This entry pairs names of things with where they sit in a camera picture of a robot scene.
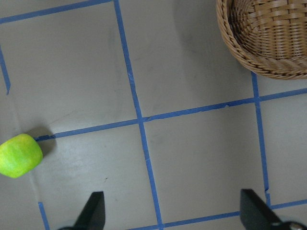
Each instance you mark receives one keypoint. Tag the wicker basket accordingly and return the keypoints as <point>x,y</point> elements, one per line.
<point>268,37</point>

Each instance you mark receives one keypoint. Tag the green apple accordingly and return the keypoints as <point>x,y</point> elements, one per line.
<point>19,155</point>

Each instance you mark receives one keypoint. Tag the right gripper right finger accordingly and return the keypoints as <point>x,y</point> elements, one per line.
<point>255,214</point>

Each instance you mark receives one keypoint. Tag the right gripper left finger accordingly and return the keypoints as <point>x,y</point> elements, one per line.
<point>93,215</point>

